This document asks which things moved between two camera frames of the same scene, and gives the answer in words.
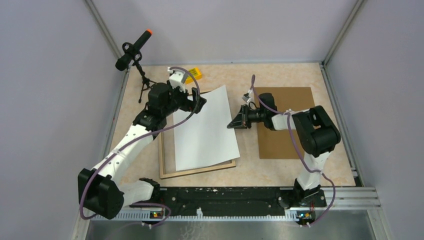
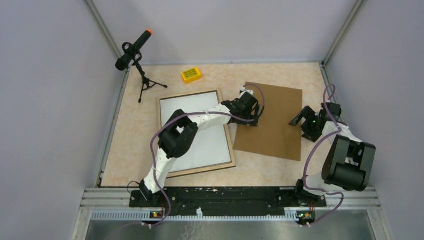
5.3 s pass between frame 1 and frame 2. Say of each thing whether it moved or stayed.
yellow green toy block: stayed
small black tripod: stayed
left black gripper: moved
